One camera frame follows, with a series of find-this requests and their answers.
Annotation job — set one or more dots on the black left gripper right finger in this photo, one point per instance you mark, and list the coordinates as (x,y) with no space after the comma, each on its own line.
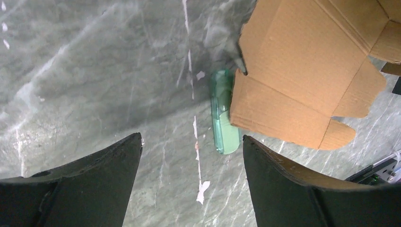
(285,193)

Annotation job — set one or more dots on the green plastic tube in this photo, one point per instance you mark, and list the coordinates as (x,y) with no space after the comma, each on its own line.
(226,136)

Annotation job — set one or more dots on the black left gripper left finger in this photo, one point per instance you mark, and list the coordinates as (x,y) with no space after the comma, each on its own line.
(93,191)

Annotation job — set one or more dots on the brown cardboard box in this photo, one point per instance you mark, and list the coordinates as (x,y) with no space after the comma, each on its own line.
(308,63)

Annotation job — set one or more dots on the black rectangular pad right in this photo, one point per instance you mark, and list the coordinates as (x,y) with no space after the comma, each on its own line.
(397,87)

